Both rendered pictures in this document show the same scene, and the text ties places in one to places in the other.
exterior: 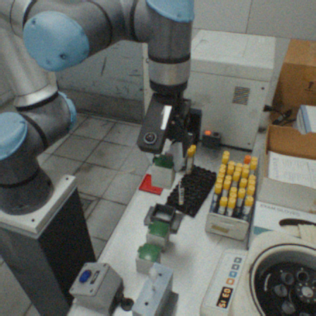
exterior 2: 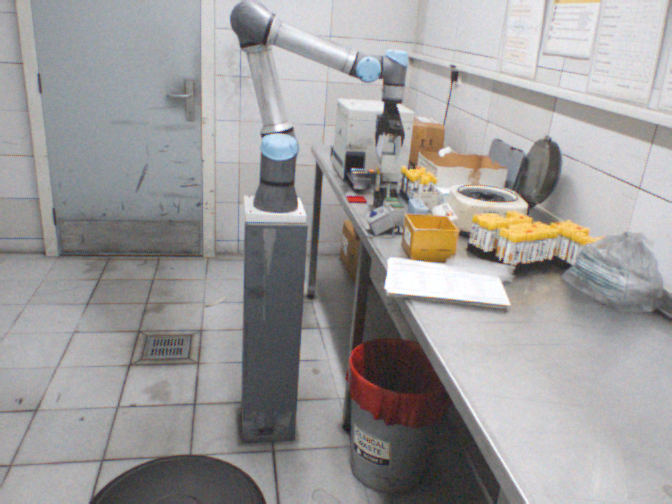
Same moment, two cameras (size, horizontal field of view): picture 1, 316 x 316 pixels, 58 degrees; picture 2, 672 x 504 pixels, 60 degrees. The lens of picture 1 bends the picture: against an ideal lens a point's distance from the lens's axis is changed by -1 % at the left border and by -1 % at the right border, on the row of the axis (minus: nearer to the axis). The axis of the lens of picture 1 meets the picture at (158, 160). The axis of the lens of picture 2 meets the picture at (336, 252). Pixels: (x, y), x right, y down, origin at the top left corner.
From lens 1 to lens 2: 163 cm
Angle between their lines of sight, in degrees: 31
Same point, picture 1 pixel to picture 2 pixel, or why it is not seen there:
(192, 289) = not seen: hidden behind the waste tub
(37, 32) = (369, 63)
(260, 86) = (407, 126)
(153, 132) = (396, 122)
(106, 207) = (215, 336)
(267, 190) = (441, 176)
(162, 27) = (398, 68)
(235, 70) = not seen: hidden behind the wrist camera
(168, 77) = (398, 94)
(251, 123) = (403, 158)
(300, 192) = (459, 173)
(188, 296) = not seen: hidden behind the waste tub
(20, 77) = (279, 110)
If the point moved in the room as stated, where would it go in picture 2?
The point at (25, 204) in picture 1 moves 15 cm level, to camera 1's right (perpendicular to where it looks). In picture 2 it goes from (290, 203) to (330, 200)
